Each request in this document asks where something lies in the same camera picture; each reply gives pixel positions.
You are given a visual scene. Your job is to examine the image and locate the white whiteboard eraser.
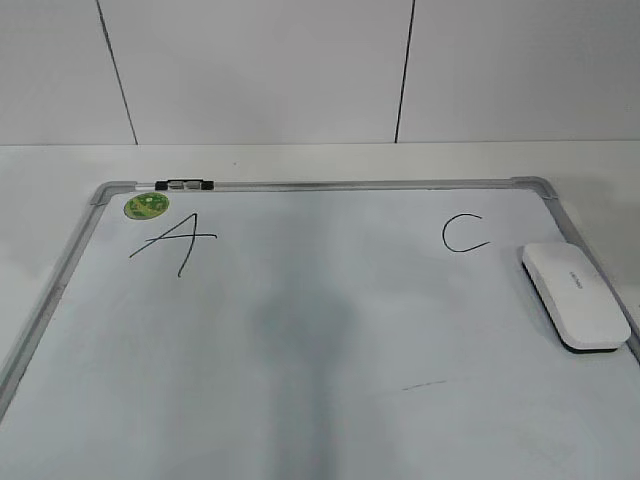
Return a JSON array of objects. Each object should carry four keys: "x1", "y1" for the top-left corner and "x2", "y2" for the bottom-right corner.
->
[{"x1": 522, "y1": 242, "x2": 632, "y2": 352}]

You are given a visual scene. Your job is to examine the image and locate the round green magnet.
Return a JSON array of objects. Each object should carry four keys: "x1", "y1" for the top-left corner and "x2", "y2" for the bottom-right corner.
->
[{"x1": 123, "y1": 192, "x2": 170, "y2": 220}]

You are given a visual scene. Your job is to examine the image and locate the white whiteboard with grey frame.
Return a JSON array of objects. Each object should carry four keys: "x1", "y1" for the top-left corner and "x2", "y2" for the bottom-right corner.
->
[{"x1": 1, "y1": 177, "x2": 639, "y2": 479}]

